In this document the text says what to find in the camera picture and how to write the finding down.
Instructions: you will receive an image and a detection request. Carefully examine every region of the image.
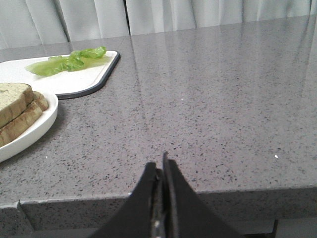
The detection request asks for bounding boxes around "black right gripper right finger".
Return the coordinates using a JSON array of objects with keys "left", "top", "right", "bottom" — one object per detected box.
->
[{"left": 163, "top": 152, "right": 242, "bottom": 238}]

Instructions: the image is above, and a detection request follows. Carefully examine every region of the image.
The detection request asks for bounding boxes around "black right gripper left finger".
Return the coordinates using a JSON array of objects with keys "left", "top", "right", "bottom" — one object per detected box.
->
[{"left": 92, "top": 162, "right": 163, "bottom": 238}]

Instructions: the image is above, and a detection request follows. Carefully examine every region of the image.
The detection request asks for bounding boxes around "green lettuce leaf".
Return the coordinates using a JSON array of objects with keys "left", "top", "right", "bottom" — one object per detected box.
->
[{"left": 25, "top": 46, "right": 106, "bottom": 76}]

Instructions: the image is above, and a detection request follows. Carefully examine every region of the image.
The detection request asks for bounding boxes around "bread slice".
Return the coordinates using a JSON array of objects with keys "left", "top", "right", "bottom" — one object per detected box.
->
[
  {"left": 0, "top": 83, "right": 34, "bottom": 127},
  {"left": 0, "top": 91, "right": 49, "bottom": 147}
]

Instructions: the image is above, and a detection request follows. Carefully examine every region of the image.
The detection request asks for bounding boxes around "white round plate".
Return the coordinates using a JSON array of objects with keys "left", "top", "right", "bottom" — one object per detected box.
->
[{"left": 0, "top": 91, "right": 58, "bottom": 162}]

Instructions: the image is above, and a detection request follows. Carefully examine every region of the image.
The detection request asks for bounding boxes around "white cutting board grey rim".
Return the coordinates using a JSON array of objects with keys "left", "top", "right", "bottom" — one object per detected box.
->
[{"left": 0, "top": 51, "right": 120, "bottom": 99}]

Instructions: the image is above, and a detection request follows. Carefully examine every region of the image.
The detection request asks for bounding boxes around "grey curtain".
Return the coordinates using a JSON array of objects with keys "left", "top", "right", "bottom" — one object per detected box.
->
[{"left": 0, "top": 0, "right": 317, "bottom": 49}]

